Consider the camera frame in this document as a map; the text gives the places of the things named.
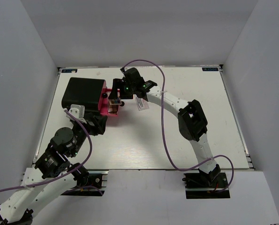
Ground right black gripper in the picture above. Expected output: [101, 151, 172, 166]
[109, 79, 136, 100]

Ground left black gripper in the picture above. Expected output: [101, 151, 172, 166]
[70, 112, 108, 157]

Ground colourful square eyeshadow palette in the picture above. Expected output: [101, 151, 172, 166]
[108, 99, 121, 114]

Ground black pink drawer organizer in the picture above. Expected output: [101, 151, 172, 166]
[61, 77, 126, 119]

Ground clear labelled makeup case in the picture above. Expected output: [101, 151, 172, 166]
[135, 95, 149, 111]

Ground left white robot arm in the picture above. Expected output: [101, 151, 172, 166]
[0, 112, 107, 225]

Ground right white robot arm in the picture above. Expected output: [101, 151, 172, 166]
[108, 67, 220, 187]

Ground blue label left corner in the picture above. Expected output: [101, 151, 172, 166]
[61, 69, 77, 73]

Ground blue label corner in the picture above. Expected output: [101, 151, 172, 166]
[202, 67, 219, 72]
[61, 69, 77, 73]

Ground blue label right corner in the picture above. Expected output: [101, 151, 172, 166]
[202, 67, 219, 72]

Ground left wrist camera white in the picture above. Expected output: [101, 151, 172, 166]
[64, 104, 87, 124]

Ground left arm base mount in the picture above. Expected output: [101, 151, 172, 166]
[61, 170, 109, 197]

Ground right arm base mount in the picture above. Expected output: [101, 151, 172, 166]
[182, 172, 230, 199]

